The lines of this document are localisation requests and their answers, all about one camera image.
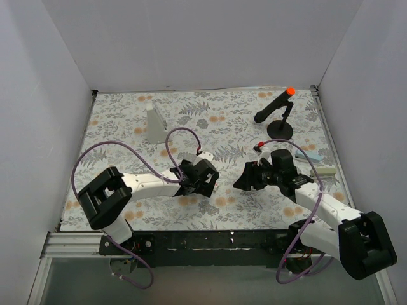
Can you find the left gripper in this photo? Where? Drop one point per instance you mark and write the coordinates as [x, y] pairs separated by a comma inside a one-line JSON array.
[[208, 177]]

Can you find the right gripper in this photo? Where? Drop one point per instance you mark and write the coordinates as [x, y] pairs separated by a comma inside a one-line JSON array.
[[252, 176]]

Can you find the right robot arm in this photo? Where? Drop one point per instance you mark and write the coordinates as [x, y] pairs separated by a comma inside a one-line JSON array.
[[360, 241]]

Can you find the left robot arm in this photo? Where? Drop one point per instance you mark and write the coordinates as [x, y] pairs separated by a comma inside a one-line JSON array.
[[106, 196]]

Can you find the floral patterned table mat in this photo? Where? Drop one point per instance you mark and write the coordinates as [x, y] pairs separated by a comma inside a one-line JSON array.
[[222, 121]]

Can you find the black round microphone stand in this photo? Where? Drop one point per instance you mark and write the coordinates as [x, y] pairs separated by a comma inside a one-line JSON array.
[[281, 129]]

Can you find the black microphone orange tip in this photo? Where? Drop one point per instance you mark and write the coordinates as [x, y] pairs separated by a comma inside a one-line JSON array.
[[281, 101]]

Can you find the grey metronome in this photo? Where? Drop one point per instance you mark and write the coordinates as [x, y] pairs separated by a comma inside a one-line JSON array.
[[156, 124]]

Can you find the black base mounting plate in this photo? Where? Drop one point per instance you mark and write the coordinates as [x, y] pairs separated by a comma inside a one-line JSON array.
[[264, 247]]

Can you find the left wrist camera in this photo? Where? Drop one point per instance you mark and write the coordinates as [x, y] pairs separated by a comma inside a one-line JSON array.
[[204, 155]]

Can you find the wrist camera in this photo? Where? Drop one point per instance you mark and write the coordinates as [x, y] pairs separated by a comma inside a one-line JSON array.
[[262, 152], [204, 155]]

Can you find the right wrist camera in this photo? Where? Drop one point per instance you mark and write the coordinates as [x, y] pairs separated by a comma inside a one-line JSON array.
[[262, 152]]

